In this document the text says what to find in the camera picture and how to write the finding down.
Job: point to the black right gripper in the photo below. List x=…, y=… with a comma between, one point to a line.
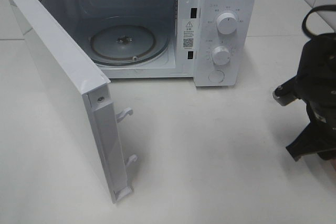
x=315, y=84

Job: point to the round door release button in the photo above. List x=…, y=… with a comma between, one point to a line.
x=216, y=76

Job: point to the white timer knob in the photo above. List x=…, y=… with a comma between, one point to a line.
x=221, y=56

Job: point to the white microwave door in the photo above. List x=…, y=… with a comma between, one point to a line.
x=79, y=91

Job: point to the pink round plate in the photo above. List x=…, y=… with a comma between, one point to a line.
x=332, y=170

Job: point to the white upper power knob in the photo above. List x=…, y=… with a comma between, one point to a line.
x=226, y=23

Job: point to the white microwave oven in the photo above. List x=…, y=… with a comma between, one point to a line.
x=189, y=24

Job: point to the glass microwave turntable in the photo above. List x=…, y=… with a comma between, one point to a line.
x=125, y=45

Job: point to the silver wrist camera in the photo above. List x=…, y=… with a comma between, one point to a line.
x=285, y=93

